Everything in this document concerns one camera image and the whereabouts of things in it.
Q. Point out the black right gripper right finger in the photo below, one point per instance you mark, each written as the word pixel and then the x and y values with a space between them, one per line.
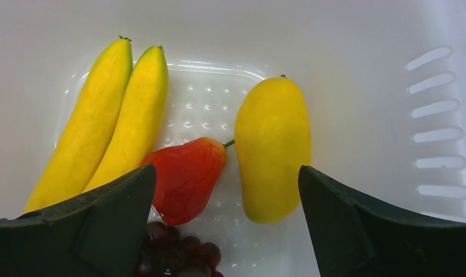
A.
pixel 355 234

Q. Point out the yellow fake fruit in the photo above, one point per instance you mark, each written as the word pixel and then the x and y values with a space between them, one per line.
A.
pixel 114 124
pixel 272 142

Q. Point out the dark red fake fruit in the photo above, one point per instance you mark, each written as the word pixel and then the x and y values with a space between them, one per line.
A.
pixel 164 252

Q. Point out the red fake pear fruit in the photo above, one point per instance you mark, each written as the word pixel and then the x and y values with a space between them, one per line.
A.
pixel 185 177

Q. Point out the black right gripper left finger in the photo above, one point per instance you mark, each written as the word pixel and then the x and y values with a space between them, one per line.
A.
pixel 97 233

